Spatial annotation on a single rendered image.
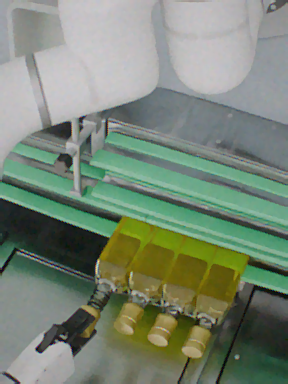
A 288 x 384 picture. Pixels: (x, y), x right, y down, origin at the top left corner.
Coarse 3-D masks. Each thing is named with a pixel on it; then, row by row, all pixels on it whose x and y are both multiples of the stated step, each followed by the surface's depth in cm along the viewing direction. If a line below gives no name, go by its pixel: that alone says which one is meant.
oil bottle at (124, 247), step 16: (128, 224) 103; (144, 224) 103; (112, 240) 101; (128, 240) 101; (144, 240) 102; (112, 256) 98; (128, 256) 98; (96, 272) 97; (112, 272) 96; (128, 272) 97
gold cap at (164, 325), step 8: (160, 320) 91; (168, 320) 91; (176, 320) 92; (152, 328) 91; (160, 328) 90; (168, 328) 90; (152, 336) 90; (160, 336) 89; (168, 336) 90; (160, 344) 91
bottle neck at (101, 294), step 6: (102, 282) 96; (108, 282) 96; (96, 288) 96; (102, 288) 95; (108, 288) 96; (96, 294) 95; (102, 294) 95; (108, 294) 95; (90, 300) 94; (96, 300) 94; (102, 300) 94; (90, 306) 95; (96, 306) 96; (102, 306) 94
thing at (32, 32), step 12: (12, 12) 99; (24, 12) 103; (36, 12) 106; (48, 12) 96; (12, 24) 101; (24, 24) 104; (36, 24) 108; (48, 24) 107; (60, 24) 106; (12, 36) 103; (24, 36) 106; (36, 36) 110; (48, 36) 109; (60, 36) 108; (12, 48) 105; (24, 48) 108; (36, 48) 112
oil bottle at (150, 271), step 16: (160, 240) 101; (176, 240) 101; (144, 256) 99; (160, 256) 99; (176, 256) 100; (144, 272) 96; (160, 272) 96; (128, 288) 97; (144, 288) 95; (160, 288) 96
